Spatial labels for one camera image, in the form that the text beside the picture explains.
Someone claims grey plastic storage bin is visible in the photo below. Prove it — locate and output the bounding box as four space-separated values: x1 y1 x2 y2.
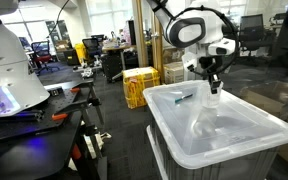
145 116 280 180

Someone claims black high back chair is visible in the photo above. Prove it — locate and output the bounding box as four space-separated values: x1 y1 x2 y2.
237 13 268 66

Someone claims wooden door frame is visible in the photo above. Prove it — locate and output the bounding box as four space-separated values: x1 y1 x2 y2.
131 0 166 84

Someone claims black storage box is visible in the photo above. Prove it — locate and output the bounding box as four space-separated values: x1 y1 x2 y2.
63 48 82 67

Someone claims large clear plastic bin lid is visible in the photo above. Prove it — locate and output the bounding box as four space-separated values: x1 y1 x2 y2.
142 79 288 170

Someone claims white grey machine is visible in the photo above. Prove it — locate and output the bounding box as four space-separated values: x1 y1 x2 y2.
72 54 104 80

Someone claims clear plastic measuring cup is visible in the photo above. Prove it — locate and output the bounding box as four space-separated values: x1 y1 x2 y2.
199 81 225 109

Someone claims cluttered wooden table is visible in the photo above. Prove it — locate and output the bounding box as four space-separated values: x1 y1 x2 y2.
101 42 138 81

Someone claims open brown cardboard box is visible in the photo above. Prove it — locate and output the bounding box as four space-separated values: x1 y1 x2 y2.
243 79 288 180

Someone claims black breadboard work table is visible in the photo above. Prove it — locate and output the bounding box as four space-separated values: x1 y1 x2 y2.
0 78 109 180

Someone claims yellow plastic crate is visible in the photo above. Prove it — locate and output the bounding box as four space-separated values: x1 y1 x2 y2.
121 66 161 110

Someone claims black hanging cable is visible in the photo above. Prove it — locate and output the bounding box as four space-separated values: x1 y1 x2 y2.
46 0 71 39

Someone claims black clamp orange handle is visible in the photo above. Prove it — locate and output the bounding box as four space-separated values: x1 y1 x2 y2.
63 79 97 96
50 96 102 123

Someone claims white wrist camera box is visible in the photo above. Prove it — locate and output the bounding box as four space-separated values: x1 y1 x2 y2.
207 37 236 57

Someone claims yellow bin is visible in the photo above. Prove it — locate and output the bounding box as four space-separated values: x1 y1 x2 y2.
74 43 88 65

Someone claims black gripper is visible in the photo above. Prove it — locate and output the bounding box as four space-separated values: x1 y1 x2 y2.
198 54 224 95

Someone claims green marker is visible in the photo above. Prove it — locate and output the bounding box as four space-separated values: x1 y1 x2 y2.
174 92 195 105

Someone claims black cabinet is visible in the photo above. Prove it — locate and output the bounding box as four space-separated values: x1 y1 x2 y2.
100 54 125 84

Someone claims red office chair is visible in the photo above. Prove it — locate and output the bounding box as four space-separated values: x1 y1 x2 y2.
29 39 61 77

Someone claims black office chair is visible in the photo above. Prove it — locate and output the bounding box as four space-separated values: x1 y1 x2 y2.
81 37 104 64

